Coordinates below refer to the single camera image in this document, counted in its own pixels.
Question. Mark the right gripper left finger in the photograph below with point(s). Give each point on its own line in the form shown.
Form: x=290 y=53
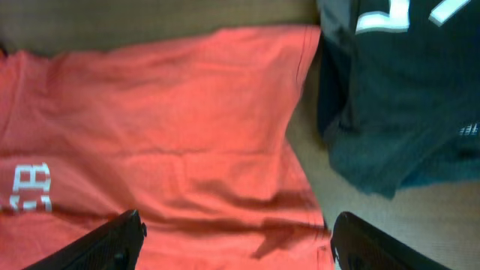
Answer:
x=116 y=245

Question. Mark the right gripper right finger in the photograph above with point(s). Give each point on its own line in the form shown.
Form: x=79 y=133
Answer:
x=358 y=245

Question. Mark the red soccer t-shirt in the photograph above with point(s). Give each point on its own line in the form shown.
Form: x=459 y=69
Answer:
x=189 y=132

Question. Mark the folded black Nike shirt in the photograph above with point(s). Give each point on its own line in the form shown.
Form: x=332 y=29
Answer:
x=399 y=92

